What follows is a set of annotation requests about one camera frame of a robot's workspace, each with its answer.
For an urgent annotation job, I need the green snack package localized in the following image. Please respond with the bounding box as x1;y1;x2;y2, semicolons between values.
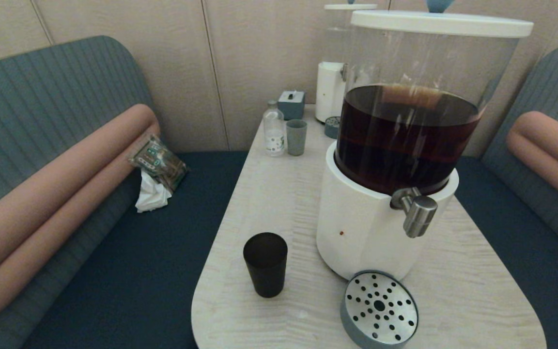
128;134;188;191

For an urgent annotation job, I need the small grey box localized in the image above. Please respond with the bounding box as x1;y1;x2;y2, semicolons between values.
278;90;306;120

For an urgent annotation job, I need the far empty drink dispenser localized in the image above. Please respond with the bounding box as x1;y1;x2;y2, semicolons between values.
315;3;378;124

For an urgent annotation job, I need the clear plastic bottle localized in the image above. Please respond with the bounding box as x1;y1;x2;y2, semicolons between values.
263;100;286;157

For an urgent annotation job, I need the black plastic cup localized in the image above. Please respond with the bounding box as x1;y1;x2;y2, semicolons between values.
243;232;288;298

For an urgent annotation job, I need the pink bolster cushion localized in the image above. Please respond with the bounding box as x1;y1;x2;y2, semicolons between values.
507;111;558;217
0;103;161;326

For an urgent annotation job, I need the large tea drink dispenser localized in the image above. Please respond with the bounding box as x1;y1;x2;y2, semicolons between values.
316;10;534;282

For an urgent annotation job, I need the grey-green cup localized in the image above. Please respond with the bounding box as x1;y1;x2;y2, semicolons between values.
286;119;308;156

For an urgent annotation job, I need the small grey drip tray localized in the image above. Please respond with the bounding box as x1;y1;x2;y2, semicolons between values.
324;116;341;139

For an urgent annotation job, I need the crumpled white tissue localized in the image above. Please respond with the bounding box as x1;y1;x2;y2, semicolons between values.
135;170;173;213

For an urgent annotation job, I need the metal dispenser tap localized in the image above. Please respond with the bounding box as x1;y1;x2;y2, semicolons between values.
390;188;438;238

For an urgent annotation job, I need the round grey perforated drip tray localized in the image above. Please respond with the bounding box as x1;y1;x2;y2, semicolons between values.
341;270;419;349

